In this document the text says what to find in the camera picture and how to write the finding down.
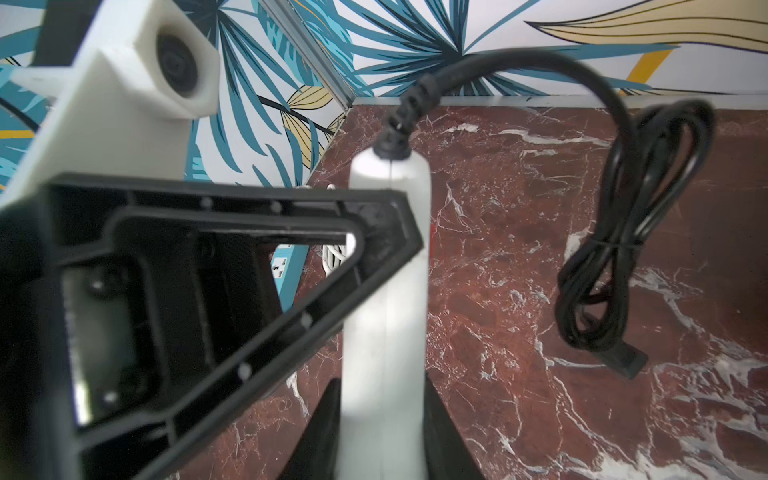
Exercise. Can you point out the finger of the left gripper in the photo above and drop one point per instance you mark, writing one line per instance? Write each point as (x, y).
(157, 318)

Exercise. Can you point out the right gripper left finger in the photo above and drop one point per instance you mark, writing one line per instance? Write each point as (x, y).
(316, 452)

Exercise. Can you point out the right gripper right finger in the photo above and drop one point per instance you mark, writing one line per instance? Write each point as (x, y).
(447, 457)

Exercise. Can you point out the white glue gun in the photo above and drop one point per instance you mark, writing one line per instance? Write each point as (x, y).
(656, 154)

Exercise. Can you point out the blue white power strip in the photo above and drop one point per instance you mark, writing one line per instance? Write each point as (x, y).
(287, 265)

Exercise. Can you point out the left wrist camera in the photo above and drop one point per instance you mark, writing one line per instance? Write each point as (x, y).
(126, 80)

